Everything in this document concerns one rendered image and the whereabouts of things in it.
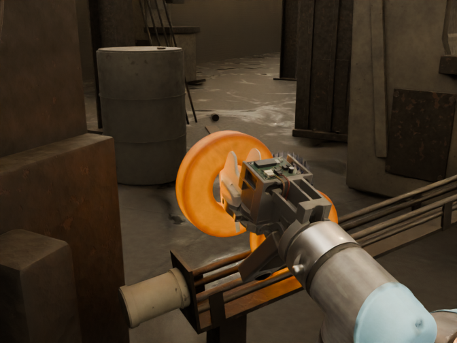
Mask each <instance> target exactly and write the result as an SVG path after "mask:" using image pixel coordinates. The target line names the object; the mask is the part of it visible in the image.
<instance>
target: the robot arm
mask: <svg viewBox="0 0 457 343"><path fill-rule="evenodd" d="M293 163H295V164H296V165H297V166H298V167H300V168H301V169H302V170H303V171H304V172H303V174H301V173H300V172H299V171H298V170H296V169H295V168H294V167H293ZM312 177H313V174H312V173H311V172H310V171H308V170H307V169H306V168H305V167H304V166H302V165H301V164H300V163H299V162H298V161H297V160H296V159H295V158H294V157H292V156H291V155H290V154H288V156H287V160H285V159H284V158H283V157H277V158H272V159H263V160H261V155H260V152H259V151H258V150H257V149H256V148H253V149H251V151H250V153H249V155H248V157H247V159H246V161H242V166H240V165H237V157H236V154H235V153H234V152H233V151H230V152H229V154H228V157H227V160H226V164H225V166H224V169H222V170H221V171H220V196H221V203H222V207H223V208H224V210H225V211H226V212H227V213H228V214H229V215H230V216H232V218H233V220H234V221H235V222H240V223H241V225H242V226H244V227H245V228H246V231H250V232H252V233H255V234H256V235H262V234H264V235H265V237H266V239H265V240H264V241H263V242H262V243H261V244H260V245H259V246H258V247H257V248H256V249H255V250H254V251H253V252H252V253H251V254H250V255H249V256H248V257H247V258H246V259H245V260H244V261H243V262H242V263H241V264H240V265H239V266H238V270H239V273H240V276H241V279H242V281H243V282H248V281H252V280H265V279H267V278H268V277H270V276H271V275H272V274H273V273H275V272H276V271H277V270H278V269H279V268H280V267H281V266H283V265H284V264H286V265H287V268H288V269H289V270H290V272H291V273H292V274H293V276H294V277H295V278H296V279H297V280H298V281H299V283H300V284H301V285H302V286H303V288H304V289H305V290H306V291H307V293H308V295H309V296H310V297H311V298H312V299H313V300H314V302H315V303H316V304H317V305H318V307H319V308H320V309H321V311H323V313H324V320H323V322H322V326H321V328H320V332H319V335H318V339H317V341H316V343H457V309H453V310H436V311H434V312H430V313H429V312H428V311H427V310H426V309H425V308H424V306H423V305H422V304H421V303H420V302H419V301H418V300H417V299H416V298H415V297H414V295H413V293H412V292H411V291H410V290H409V289H408V288H407V287H406V286H405V285H403V284H401V283H399V282H398V281H397V280H396V279H395V278H394V277H393V276H392V275H390V274H389V273H388V272H387V271H386V270H385V269H384V268H383V267H382V266H381V265H380V264H379V263H378V262H377V261H376V260H375V259H374V258H373V257H372V256H371V255H369V254H368V253H367V252H366V251H365V250H364V249H363V248H362V247H361V246H360V245H359V244H358V243H357V242H356V241H355V240H354V239H353V238H352V237H351V236H350V235H349V234H347V233H346V232H345V231H344V230H343V229H342V228H341V227H340V226H339V225H338V224H337V223H335V222H332V221H331V220H330V219H329V218H328V217H329V214H330V211H331V207H332V203H331V202H330V201H328V200H327V199H326V198H325V197H324V196H323V195H321V194H320V193H319V192H318V191H317V190H316V189H315V188H314V187H313V186H312V185H311V180H312Z"/></svg>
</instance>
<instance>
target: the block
mask: <svg viewBox="0 0 457 343"><path fill-rule="evenodd" d="M0 343H82V337H81V331H80V319H79V313H78V302H77V295H76V289H75V278H74V271H73V260H72V254H71V248H70V246H69V245H68V243H66V242H65V241H62V240H58V239H55V238H51V237H48V236H45V235H41V234H38V233H33V232H31V231H26V230H24V229H14V230H11V231H8V232H7V233H4V234H2V235H0Z"/></svg>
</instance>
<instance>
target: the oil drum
mask: <svg viewBox="0 0 457 343"><path fill-rule="evenodd" d="M96 53H97V69H98V77H99V96H100V101H101V117H102V125H103V133H102V135H105V136H110V137H113V139H114V148H115V157H116V174H117V183H120V184H126V185H133V186H149V185H156V184H164V183H168V182H173V181H175V180H176V178H177V173H178V170H179V168H180V165H181V163H182V161H183V159H184V157H185V156H186V154H187V150H186V134H187V130H186V103H185V94H186V91H185V79H184V50H182V48H177V47H161V46H133V47H113V48H99V49H98V50H97V51H96Z"/></svg>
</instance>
